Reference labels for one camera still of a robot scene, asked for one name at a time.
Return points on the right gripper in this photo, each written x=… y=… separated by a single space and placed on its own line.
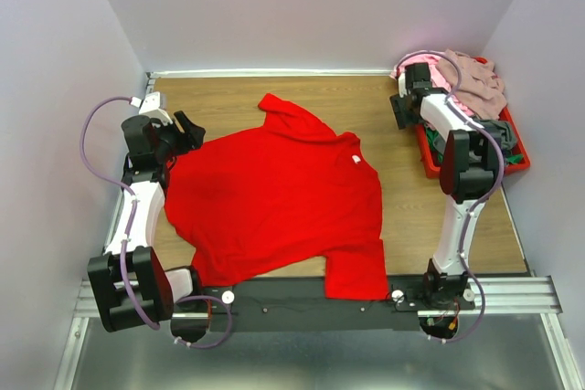
x=400 y=119

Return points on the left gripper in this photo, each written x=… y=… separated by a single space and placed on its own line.
x=196 y=133

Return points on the red plastic bin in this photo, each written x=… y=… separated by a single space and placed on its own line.
x=449 y=72

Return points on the red t-shirt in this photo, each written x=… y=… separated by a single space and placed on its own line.
x=268 y=197

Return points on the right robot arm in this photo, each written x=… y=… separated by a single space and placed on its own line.
x=472 y=169

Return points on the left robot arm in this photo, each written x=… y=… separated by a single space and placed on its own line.
x=152 y=293

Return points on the light pink shirt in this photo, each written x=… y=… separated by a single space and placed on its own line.
x=437 y=79

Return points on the dusty pink shirt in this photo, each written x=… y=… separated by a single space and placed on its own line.
x=481 y=90

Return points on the grey shirt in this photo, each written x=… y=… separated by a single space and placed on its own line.
x=508 y=138

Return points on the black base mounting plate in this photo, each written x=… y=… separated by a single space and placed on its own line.
x=413 y=303

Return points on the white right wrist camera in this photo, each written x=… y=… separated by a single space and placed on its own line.
x=402 y=84

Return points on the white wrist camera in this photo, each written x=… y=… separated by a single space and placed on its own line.
x=402 y=84
x=153 y=105

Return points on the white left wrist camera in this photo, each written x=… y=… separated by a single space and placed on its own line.
x=153 y=105

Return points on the aluminium left rail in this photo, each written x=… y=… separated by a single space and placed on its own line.
x=136 y=203

